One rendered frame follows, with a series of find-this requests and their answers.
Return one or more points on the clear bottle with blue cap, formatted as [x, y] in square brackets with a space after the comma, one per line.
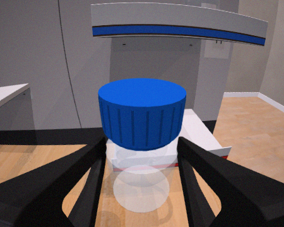
[141, 117]

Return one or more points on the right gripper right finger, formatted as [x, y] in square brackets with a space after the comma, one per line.
[248, 198]

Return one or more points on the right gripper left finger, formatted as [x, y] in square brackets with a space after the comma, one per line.
[34, 199]

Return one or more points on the white bottle with yellow cap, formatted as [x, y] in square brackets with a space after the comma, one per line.
[213, 4]

